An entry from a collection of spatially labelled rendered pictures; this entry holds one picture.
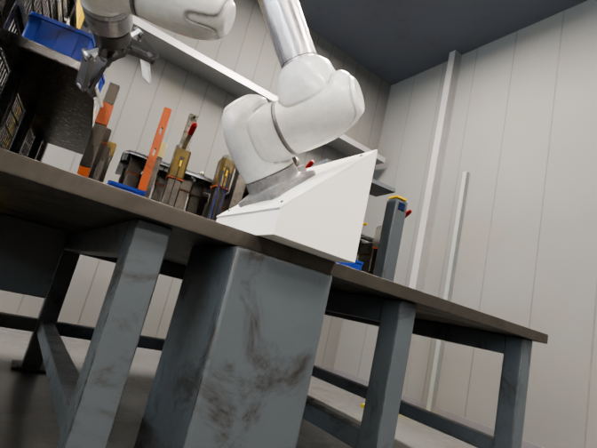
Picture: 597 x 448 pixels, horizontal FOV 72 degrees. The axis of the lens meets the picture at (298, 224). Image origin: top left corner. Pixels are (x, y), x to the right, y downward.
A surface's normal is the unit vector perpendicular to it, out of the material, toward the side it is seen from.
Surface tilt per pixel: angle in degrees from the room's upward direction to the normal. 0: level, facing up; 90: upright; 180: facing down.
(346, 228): 90
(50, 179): 90
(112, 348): 90
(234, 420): 90
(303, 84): 111
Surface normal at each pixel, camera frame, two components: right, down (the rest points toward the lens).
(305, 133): -0.13, 0.64
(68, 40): 0.32, -0.13
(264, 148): -0.17, 0.39
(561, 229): -0.80, -0.30
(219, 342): 0.56, -0.04
